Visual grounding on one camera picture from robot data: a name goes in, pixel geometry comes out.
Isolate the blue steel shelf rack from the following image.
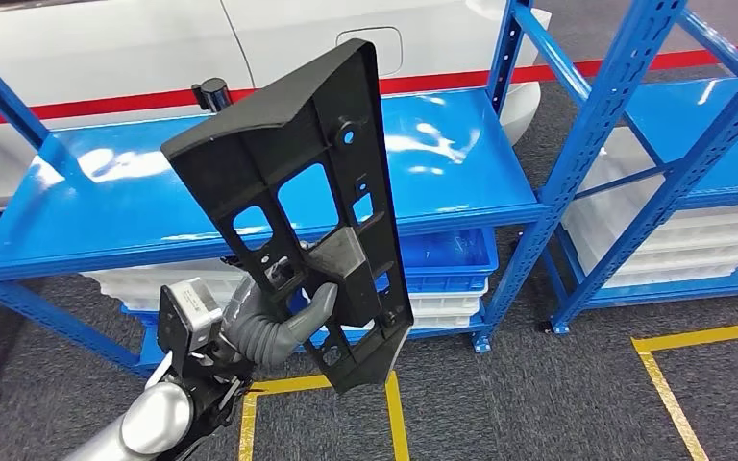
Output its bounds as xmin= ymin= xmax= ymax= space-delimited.
xmin=0 ymin=0 xmax=690 ymax=377
xmin=537 ymin=0 xmax=738 ymax=336

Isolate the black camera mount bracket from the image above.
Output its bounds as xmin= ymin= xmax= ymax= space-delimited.
xmin=171 ymin=330 xmax=256 ymax=408

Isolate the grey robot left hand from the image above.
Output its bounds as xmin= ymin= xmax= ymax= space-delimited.
xmin=219 ymin=255 xmax=339 ymax=369

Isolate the white car with red stripe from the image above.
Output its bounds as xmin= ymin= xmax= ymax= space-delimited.
xmin=0 ymin=0 xmax=552 ymax=214

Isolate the black plastic panel part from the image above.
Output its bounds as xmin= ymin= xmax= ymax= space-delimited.
xmin=160 ymin=37 xmax=416 ymax=396

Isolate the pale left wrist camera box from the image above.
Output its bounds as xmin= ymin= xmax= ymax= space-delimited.
xmin=159 ymin=277 xmax=224 ymax=355

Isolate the black stanchion post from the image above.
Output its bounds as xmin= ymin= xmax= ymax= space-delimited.
xmin=191 ymin=77 xmax=235 ymax=114

